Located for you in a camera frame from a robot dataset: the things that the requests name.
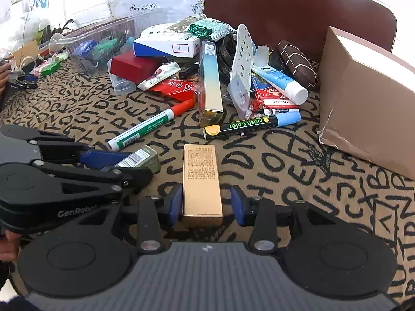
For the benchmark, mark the red white card box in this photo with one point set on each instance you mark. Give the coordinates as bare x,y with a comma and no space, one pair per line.
268,100

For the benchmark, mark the brown cardboard box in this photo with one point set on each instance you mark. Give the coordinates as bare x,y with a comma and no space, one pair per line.
367,102

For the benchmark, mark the olive green small box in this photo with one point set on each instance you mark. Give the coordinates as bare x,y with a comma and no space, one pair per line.
145,157

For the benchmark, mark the clear plastic cup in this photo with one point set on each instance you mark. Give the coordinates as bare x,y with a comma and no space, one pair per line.
120,85

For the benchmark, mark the person's hand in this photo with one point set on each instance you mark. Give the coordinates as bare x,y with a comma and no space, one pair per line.
9,246

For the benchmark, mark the red cap white marker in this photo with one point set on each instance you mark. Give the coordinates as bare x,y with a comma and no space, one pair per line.
144,128

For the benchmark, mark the long teal gradient box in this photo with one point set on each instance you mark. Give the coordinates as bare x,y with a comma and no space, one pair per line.
210,96

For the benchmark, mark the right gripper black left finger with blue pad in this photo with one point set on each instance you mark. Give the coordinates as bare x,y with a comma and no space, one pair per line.
151,215

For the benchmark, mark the white dotted plastic package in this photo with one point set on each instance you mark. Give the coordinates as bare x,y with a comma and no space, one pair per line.
239,84

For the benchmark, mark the letter print table cloth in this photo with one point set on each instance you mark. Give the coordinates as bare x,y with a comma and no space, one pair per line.
284,165

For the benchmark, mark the red foil packet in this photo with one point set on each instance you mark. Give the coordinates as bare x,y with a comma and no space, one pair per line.
175,88

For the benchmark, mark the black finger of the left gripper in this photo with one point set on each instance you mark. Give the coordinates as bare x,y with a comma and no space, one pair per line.
133,179

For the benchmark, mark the small white red tube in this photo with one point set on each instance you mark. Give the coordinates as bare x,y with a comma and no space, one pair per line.
163,72

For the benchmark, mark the gold rectangular box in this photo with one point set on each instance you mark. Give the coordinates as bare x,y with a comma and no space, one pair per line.
201,198

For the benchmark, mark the green foil packet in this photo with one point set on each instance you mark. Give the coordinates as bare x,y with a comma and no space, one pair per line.
210,29

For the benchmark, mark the dark brown chair back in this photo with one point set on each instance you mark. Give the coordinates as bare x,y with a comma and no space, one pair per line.
304,23

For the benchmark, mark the black marker blue cap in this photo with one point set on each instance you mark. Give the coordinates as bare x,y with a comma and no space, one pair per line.
244,126

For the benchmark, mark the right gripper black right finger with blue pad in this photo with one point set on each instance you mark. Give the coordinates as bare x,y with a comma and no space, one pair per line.
264,216

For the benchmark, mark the white blue box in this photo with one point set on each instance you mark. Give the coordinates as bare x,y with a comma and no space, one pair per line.
160,40

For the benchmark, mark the blue white tube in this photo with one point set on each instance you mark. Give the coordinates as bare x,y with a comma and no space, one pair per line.
286,85

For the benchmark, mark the clear plastic storage bin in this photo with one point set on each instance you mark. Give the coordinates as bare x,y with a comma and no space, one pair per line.
91,47

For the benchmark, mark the black small marker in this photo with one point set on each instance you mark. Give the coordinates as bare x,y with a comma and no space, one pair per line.
187,71

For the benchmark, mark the brown striped pouch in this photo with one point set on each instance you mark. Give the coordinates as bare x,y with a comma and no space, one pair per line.
298,65

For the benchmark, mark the black monogram belt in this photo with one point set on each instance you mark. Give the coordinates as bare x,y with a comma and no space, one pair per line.
226,48

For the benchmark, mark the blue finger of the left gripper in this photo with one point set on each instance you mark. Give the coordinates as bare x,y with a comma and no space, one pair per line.
98,159

